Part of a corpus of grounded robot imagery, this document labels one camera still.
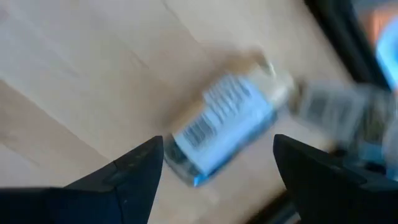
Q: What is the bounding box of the tan lid spice jar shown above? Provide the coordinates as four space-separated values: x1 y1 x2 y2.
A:
163 49 296 188

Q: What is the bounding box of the orange box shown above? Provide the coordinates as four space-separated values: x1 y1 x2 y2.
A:
357 2 398 47

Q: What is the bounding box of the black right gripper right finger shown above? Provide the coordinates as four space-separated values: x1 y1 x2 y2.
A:
272 134 398 224

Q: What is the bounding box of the black aluminium table frame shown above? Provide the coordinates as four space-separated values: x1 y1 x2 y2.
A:
303 0 393 91

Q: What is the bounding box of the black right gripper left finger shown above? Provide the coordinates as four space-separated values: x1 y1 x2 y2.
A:
0 135 165 224

